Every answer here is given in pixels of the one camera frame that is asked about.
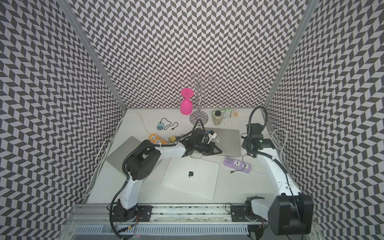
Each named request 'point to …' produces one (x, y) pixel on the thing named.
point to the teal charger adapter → (160, 126)
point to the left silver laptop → (116, 158)
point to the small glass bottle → (217, 118)
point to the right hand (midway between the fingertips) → (251, 147)
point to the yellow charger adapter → (172, 139)
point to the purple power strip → (237, 165)
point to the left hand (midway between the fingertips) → (222, 154)
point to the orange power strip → (154, 138)
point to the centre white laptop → (196, 177)
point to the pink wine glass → (186, 104)
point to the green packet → (225, 113)
